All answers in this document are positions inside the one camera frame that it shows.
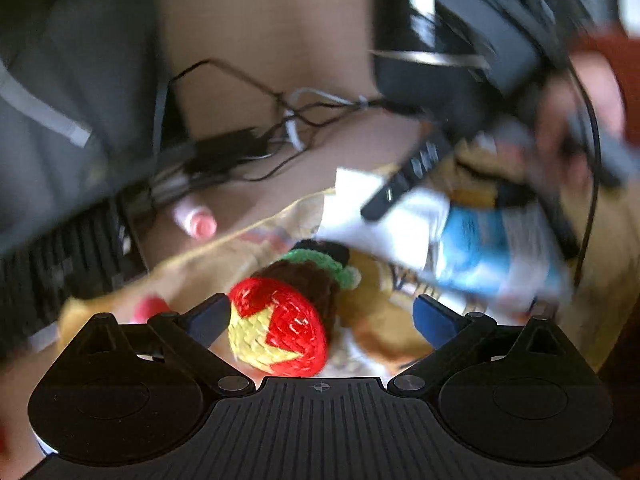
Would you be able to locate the yellow cartoon towel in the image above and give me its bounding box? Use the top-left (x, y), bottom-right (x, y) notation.
top-left (56, 144), bottom-right (622, 376)

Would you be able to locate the black computer monitor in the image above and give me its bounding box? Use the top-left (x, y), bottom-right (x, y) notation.
top-left (1, 0), bottom-right (167, 252)

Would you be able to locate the black keyboard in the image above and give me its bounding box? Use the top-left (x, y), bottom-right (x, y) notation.
top-left (1, 198), bottom-right (148, 361)

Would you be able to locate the black round speaker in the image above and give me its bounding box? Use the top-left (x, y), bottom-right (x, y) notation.
top-left (371, 0), bottom-right (497, 133)

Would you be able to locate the black power adapter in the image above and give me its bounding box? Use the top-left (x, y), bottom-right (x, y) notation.
top-left (184, 128), bottom-right (270, 174)

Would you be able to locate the pink capped tube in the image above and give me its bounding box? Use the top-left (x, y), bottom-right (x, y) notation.
top-left (171, 195), bottom-right (217, 242)

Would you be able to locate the knitted doll green shirt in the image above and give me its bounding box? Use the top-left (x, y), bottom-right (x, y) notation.
top-left (228, 238), bottom-right (361, 378)

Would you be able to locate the blue white tissue pack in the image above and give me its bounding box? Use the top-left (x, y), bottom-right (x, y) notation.
top-left (425, 203), bottom-right (572, 309)

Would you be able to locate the white cable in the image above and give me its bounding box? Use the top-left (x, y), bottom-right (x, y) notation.
top-left (282, 86), bottom-right (371, 154)

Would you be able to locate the red white toy rocket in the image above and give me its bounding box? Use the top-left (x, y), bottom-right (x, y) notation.
top-left (131, 296), bottom-right (171, 324)

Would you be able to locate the person right hand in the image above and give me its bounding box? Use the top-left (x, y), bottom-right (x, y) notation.
top-left (497, 51), bottom-right (626, 193)

